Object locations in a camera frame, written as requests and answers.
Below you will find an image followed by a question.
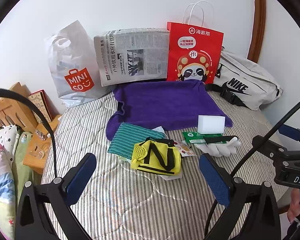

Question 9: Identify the purple towel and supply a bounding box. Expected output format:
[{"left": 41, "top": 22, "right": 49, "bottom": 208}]
[{"left": 106, "top": 80, "right": 233, "bottom": 141}]

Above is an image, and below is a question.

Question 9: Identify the yellow mesh pouch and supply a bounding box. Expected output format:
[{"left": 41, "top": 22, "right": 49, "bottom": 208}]
[{"left": 130, "top": 137, "right": 181, "bottom": 176}]

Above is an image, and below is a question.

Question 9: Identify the white Nike waist bag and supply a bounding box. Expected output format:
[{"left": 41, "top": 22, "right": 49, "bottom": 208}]
[{"left": 205, "top": 49, "right": 283, "bottom": 111}]

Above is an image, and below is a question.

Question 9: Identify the red panda paper bag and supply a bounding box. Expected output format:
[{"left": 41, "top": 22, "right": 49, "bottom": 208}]
[{"left": 166, "top": 0, "right": 224, "bottom": 85}]

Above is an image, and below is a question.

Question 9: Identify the white glove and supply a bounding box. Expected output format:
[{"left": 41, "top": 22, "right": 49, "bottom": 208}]
[{"left": 194, "top": 137, "right": 241, "bottom": 158}]

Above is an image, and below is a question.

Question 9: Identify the green sachet packet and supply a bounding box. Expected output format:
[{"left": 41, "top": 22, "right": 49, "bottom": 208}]
[{"left": 182, "top": 131, "right": 232, "bottom": 144}]

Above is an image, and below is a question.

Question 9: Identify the fruit print wipe packet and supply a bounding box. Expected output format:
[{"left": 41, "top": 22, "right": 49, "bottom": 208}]
[{"left": 174, "top": 141, "right": 196, "bottom": 157}]

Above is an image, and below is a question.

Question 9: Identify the teal striped cloth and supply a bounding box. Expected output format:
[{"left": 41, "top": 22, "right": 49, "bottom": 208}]
[{"left": 107, "top": 122, "right": 166, "bottom": 159}]

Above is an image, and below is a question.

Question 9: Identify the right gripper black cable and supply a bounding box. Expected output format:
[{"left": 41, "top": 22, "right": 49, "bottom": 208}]
[{"left": 203, "top": 94, "right": 300, "bottom": 235}]

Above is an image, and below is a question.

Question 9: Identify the patterned book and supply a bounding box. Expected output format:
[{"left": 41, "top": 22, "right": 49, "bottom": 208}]
[{"left": 28, "top": 89, "right": 53, "bottom": 122}]

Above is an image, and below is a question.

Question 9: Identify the white Miniso plastic bag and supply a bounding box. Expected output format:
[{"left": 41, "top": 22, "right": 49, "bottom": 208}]
[{"left": 44, "top": 21, "right": 111, "bottom": 107}]

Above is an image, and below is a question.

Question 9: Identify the brown wooden door frame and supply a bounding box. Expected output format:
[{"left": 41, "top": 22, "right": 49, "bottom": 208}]
[{"left": 248, "top": 0, "right": 267, "bottom": 63}]

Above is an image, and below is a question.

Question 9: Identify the black watch strap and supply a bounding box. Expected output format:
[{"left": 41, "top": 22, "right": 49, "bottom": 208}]
[{"left": 204, "top": 135, "right": 239, "bottom": 145}]

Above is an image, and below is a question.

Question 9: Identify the folded newspaper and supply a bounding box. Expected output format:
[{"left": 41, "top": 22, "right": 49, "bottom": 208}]
[{"left": 94, "top": 28, "right": 169, "bottom": 87}]

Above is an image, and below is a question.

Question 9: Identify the white paper towel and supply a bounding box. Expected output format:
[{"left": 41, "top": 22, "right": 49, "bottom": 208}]
[{"left": 119, "top": 126, "right": 181, "bottom": 180}]

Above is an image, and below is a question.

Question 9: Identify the person's right hand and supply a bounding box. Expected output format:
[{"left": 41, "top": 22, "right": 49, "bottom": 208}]
[{"left": 287, "top": 189, "right": 300, "bottom": 224}]

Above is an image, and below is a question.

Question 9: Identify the white sponge block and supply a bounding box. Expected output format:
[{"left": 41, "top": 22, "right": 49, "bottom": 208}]
[{"left": 197, "top": 115, "right": 225, "bottom": 134}]

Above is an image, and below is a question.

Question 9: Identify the colourful bedding pile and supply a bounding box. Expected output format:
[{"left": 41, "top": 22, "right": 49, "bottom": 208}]
[{"left": 0, "top": 125, "right": 33, "bottom": 239}]

